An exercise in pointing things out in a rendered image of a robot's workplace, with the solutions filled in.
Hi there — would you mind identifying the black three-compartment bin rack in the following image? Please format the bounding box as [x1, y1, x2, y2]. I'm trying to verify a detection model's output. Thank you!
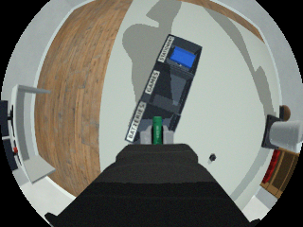
[124, 34, 203, 144]

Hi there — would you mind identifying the green battery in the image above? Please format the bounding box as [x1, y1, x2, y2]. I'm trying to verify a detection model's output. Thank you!
[152, 116, 162, 144]

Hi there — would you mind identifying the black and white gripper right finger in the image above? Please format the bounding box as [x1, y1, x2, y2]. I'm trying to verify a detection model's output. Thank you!
[162, 126, 174, 144]

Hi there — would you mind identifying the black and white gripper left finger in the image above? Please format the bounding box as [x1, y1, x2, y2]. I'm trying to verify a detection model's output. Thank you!
[140, 126, 153, 145]

